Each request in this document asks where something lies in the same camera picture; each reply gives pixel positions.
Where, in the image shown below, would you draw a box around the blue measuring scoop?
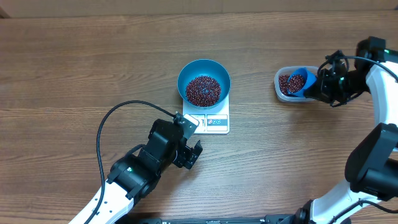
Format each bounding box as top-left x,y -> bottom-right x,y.
289,67 -> 317,97

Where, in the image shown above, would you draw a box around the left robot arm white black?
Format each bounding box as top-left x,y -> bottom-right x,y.
71,114 -> 203,224

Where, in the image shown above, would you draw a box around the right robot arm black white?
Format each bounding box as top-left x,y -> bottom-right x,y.
283,36 -> 397,223

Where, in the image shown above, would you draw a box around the white digital kitchen scale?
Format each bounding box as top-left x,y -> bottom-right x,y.
182,95 -> 230,134

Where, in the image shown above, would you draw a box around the red beans in bowl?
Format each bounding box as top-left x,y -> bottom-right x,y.
185,76 -> 221,107

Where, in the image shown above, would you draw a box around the blue metal bowl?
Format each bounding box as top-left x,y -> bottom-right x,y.
177,59 -> 231,109

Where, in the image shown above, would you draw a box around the red adzuki beans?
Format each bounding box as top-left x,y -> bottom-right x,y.
278,75 -> 305,96

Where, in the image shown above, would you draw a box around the clear plastic container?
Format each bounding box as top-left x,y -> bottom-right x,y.
274,66 -> 318,103

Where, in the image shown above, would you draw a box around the black mounting rail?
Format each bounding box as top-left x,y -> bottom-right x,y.
114,213 -> 352,224

